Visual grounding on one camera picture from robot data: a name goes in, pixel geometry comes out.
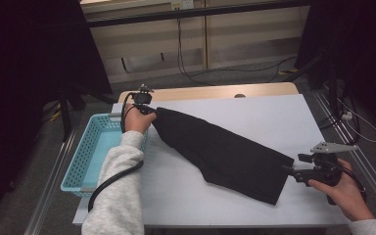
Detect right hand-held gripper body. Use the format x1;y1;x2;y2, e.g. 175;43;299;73
298;141;359;207

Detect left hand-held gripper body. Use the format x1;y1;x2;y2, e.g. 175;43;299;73
132;83;156;114

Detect light blue plastic basket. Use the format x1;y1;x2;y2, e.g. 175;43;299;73
60;112;150;199

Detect black shorts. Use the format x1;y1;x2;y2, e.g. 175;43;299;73
152;107;296;207

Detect person's left hand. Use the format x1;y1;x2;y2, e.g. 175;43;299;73
123;104;158;135

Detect person's right hand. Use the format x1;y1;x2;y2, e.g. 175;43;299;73
307;158;376;223

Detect black tripod stand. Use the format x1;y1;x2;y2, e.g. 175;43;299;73
57;81;117;143

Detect black metal stand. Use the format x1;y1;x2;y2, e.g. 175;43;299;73
282;52;341;116

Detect black metal bar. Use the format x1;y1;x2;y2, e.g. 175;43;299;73
86;0;311;28

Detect beige cabinet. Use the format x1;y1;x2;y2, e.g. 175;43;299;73
79;0;311;85

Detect narrow black curtain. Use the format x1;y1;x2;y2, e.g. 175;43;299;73
295;0;376;138

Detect wide black curtain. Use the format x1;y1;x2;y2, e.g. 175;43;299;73
0;0;114;226

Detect right hand-held gripper black cable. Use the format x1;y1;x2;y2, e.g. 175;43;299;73
332;160;369;204

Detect hand-held gripper black cable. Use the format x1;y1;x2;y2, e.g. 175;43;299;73
87;92;145;213
332;160;369;204

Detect bundle of black cables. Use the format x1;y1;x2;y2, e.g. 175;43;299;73
317;97;361;152

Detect black hanging cable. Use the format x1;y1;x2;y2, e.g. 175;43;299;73
175;18;216;87

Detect white cable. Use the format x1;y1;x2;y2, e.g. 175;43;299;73
337;97;376;144

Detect left hand-held gripper black cable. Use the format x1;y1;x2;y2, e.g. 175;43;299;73
87;92;145;213

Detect yellow cable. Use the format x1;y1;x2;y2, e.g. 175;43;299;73
42;102;63;124

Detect long thin black cable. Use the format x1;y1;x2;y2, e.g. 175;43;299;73
187;55;298;83

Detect white wall socket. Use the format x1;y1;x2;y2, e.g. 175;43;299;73
170;0;195;11

